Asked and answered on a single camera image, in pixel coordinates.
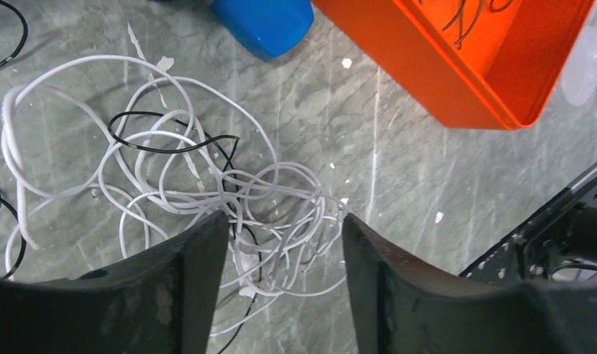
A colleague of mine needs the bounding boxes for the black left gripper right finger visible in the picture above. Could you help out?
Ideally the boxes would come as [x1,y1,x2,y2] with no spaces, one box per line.
[342,214,597,353]

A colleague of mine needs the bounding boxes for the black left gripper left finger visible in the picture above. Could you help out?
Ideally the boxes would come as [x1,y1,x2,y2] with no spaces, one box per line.
[0,212,230,353]

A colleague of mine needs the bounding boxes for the white cable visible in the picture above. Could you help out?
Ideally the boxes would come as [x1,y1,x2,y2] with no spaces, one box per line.
[1,55,351,338]

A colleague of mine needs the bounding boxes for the black thin cable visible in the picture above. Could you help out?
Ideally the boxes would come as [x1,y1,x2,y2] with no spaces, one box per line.
[0,0,263,354]

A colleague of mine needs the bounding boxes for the brown cable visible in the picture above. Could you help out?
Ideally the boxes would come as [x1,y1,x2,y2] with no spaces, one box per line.
[415,0,514,50]

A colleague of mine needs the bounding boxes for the orange plastic tray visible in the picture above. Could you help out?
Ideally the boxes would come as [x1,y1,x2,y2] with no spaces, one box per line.
[316,0,594,131]

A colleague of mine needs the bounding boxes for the clear plastic cup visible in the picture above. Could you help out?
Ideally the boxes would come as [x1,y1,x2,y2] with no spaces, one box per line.
[559,25,597,106]

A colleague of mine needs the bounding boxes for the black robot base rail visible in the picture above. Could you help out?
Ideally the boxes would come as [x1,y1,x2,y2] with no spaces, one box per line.
[459,162,597,285]

